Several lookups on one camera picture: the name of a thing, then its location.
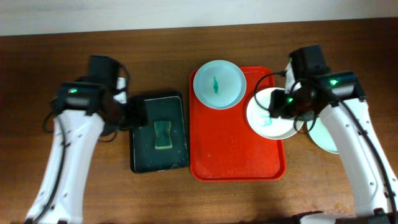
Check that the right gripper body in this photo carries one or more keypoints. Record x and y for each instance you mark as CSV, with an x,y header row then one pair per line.
x,y
282,104

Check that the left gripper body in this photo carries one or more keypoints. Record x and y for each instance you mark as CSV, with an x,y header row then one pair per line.
x,y
134,113

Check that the mint green plate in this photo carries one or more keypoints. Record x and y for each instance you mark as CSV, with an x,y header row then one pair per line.
x,y
320,136

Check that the green and yellow sponge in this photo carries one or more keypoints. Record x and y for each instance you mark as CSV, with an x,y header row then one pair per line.
x,y
162,135

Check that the white plate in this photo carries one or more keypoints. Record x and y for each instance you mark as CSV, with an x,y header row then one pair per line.
x,y
264,125

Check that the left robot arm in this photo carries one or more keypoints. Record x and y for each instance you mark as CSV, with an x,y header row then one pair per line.
x,y
83,111

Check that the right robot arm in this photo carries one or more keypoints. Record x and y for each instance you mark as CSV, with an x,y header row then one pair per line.
x,y
312,92

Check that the black rectangular tray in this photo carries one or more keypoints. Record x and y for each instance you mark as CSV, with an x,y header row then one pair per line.
x,y
143,155

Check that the red plastic serving tray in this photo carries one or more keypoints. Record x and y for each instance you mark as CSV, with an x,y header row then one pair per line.
x,y
223,146

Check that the light blue plate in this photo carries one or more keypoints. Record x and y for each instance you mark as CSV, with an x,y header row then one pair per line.
x,y
219,84

